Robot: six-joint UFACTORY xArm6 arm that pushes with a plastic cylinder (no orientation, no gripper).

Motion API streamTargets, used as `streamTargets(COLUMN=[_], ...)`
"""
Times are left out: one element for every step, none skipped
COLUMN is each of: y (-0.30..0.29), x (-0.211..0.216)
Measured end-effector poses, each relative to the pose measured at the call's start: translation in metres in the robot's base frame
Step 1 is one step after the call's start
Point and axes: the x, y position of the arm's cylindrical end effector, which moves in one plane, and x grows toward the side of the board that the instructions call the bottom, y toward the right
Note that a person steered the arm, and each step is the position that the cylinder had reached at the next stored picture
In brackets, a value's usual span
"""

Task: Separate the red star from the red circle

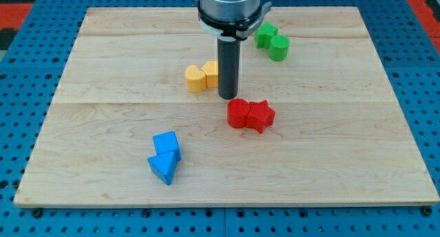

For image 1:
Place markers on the blue cube block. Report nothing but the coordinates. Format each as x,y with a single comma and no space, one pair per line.
167,142

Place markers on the red star block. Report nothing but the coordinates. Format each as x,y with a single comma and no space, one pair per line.
260,116

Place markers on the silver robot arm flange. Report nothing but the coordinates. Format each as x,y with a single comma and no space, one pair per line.
232,20

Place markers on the red circle block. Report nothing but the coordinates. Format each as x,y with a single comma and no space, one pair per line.
237,112

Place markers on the blue triangle block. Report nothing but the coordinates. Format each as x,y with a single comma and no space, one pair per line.
163,166

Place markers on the yellow heart block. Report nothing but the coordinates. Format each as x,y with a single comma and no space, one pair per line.
195,79

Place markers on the light wooden board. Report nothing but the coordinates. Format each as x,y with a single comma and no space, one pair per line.
339,137

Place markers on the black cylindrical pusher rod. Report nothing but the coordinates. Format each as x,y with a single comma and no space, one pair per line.
228,53

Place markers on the green circle block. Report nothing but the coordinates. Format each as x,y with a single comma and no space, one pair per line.
278,48

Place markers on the green star block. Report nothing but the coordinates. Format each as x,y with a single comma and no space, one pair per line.
264,34

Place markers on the yellow hexagon block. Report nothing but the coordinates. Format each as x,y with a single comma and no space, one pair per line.
210,68

